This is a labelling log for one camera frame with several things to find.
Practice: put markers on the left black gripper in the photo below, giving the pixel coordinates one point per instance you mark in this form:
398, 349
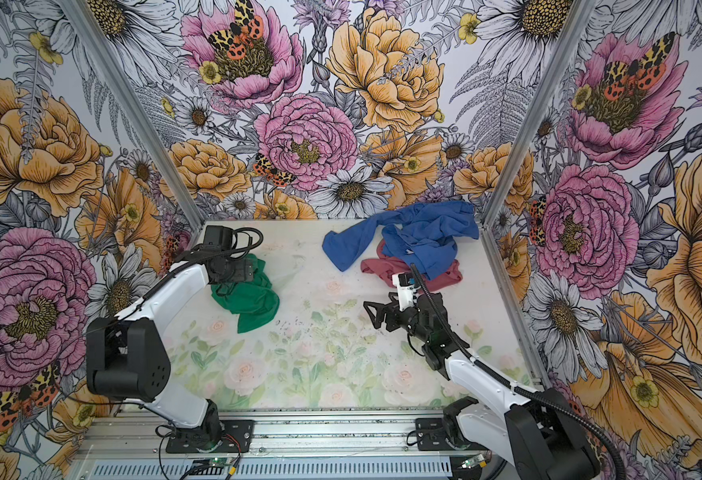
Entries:
244, 271

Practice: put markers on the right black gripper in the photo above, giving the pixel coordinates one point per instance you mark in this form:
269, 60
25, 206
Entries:
392, 309

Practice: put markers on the green cloth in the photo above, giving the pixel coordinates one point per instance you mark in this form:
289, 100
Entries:
255, 302

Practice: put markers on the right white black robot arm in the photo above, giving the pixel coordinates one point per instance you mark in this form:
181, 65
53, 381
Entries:
535, 431

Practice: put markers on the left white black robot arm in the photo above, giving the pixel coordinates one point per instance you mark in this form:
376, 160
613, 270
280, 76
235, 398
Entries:
127, 360

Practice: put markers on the maroon red cloth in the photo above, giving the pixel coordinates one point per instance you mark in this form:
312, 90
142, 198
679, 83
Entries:
385, 267

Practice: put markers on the blue cloth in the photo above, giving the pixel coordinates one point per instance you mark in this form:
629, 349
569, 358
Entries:
423, 234

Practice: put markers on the right green circuit board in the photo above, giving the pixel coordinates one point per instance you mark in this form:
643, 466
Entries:
477, 461

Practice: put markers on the green circuit board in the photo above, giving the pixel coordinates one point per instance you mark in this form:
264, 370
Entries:
477, 461
217, 463

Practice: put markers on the left green circuit board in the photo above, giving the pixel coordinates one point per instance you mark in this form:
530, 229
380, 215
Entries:
217, 463

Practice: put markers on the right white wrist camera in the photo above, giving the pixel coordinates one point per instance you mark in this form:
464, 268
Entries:
406, 290

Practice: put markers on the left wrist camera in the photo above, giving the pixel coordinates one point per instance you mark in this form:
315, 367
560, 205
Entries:
218, 238

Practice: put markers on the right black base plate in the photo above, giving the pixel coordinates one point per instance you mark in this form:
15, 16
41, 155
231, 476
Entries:
431, 434

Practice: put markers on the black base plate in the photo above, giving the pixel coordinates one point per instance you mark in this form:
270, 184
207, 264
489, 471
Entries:
231, 436
431, 434

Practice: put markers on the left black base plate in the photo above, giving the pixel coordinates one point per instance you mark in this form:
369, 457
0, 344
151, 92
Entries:
231, 436

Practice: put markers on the aluminium front rail frame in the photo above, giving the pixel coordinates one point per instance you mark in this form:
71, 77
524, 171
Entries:
287, 444

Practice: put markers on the left aluminium corner post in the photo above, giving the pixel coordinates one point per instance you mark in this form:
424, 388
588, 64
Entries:
117, 80

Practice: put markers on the aluminium corner post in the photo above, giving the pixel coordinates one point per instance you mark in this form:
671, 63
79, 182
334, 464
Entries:
566, 48
117, 80

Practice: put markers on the right aluminium corner post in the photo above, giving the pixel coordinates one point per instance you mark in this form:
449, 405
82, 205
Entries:
566, 48

